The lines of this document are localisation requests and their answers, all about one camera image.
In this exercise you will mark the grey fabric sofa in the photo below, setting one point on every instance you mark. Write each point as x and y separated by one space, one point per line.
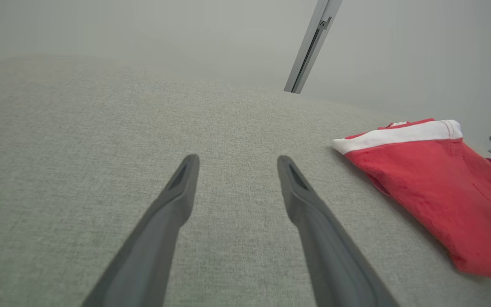
79 128

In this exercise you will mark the red shorts with white band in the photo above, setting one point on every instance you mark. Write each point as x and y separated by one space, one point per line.
441 192

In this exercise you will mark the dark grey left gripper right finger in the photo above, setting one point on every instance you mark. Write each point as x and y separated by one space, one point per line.
335 264

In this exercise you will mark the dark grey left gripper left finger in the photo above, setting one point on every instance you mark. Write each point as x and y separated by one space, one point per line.
151 247

